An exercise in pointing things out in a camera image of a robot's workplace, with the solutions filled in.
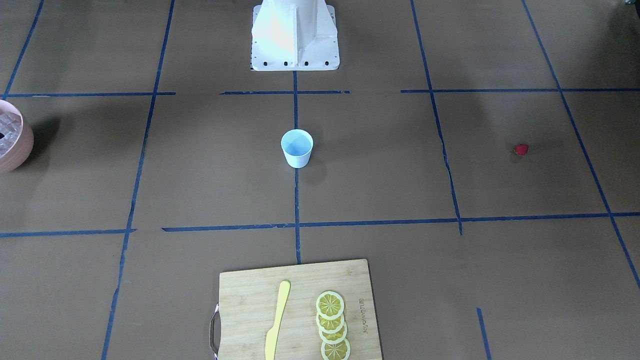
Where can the bamboo cutting board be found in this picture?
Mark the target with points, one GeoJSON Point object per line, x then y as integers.
{"type": "Point", "coordinates": [246, 308]}

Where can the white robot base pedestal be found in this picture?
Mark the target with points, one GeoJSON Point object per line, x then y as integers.
{"type": "Point", "coordinates": [294, 35]}

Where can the bottom lemon slice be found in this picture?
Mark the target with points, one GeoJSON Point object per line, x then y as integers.
{"type": "Point", "coordinates": [336, 350]}

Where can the pink bowl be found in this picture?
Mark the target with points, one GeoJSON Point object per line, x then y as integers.
{"type": "Point", "coordinates": [23, 147]}

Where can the lemon slice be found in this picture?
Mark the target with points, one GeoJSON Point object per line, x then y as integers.
{"type": "Point", "coordinates": [336, 350]}
{"type": "Point", "coordinates": [330, 305]}
{"type": "Point", "coordinates": [333, 337]}
{"type": "Point", "coordinates": [330, 326]}

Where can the top lemon slice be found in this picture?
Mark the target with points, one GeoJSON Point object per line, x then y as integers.
{"type": "Point", "coordinates": [330, 305]}

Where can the pile of clear ice cubes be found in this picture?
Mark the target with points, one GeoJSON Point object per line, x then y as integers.
{"type": "Point", "coordinates": [11, 126]}

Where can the yellow plastic knife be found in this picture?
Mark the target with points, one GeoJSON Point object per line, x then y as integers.
{"type": "Point", "coordinates": [271, 337]}

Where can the light blue paper cup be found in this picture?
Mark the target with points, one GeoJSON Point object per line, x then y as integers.
{"type": "Point", "coordinates": [297, 146]}

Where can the red strawberry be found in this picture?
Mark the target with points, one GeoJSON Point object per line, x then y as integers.
{"type": "Point", "coordinates": [521, 149]}

